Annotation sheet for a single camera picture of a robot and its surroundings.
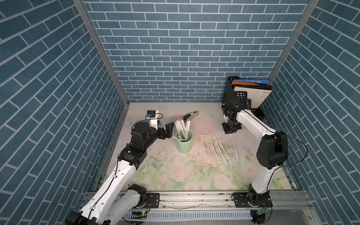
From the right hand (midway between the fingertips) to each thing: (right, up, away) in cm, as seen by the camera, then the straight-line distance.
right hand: (230, 132), depth 91 cm
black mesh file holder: (+2, +22, +6) cm, 23 cm away
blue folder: (+17, +34, +3) cm, 38 cm away
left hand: (-37, +7, -18) cm, 42 cm away
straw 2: (-10, -12, +3) cm, 16 cm away
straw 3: (-3, -11, +4) cm, 12 cm away
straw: (-16, -12, +3) cm, 20 cm away
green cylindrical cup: (-29, -9, -3) cm, 30 cm away
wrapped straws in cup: (-31, +1, -4) cm, 31 cm away
